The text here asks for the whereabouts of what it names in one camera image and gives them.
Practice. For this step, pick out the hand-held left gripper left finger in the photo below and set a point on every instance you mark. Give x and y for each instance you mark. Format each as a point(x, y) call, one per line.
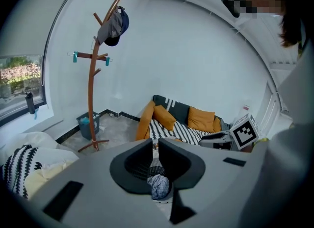
point(98, 185)

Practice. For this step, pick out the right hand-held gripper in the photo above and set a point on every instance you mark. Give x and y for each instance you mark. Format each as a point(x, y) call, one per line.
point(245, 134)

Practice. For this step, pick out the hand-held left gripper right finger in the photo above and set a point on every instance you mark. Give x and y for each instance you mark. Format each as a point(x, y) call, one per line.
point(211, 185)

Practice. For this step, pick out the grey clothes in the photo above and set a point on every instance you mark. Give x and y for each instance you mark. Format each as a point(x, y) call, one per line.
point(224, 125)

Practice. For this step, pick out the blue checked shirt clothes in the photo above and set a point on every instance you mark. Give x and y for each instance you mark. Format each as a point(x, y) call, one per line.
point(159, 185)

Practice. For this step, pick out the cream yellow garment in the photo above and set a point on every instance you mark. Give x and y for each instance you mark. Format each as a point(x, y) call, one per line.
point(41, 178)

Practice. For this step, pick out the large orange cushion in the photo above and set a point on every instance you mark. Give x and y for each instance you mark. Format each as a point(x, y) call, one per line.
point(201, 119)

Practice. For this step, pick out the black white patterned sofa throw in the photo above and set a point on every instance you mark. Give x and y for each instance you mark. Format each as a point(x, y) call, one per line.
point(181, 131)

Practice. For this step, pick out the small orange cushion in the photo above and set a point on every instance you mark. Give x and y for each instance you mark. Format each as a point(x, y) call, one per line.
point(164, 118)

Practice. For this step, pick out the dark waste bin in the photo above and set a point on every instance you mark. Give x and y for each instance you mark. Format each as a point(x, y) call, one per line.
point(86, 130)

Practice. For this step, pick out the orange sofa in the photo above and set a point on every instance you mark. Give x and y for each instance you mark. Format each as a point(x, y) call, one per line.
point(143, 124)

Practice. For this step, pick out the white round floor bed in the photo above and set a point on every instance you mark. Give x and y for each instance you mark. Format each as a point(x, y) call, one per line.
point(39, 140)

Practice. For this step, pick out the black white patterned blanket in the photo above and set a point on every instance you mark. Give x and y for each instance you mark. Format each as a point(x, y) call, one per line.
point(17, 168)

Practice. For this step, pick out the small teal object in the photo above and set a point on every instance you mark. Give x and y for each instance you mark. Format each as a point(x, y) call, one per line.
point(36, 114)

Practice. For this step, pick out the wooden coat rack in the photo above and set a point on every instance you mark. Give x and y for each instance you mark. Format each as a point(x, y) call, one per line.
point(91, 87)

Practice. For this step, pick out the black drinking bottle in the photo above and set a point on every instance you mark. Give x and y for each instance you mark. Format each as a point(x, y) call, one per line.
point(30, 104)

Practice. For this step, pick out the teal clip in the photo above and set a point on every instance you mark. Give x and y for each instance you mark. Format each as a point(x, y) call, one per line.
point(75, 56)
point(108, 61)

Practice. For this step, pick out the large window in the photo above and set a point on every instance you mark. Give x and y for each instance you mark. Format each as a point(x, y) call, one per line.
point(19, 80)

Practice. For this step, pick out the navy cap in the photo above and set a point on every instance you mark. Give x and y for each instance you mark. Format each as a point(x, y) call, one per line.
point(125, 22)

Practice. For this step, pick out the grey cap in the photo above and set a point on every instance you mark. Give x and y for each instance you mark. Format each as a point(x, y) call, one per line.
point(110, 27)

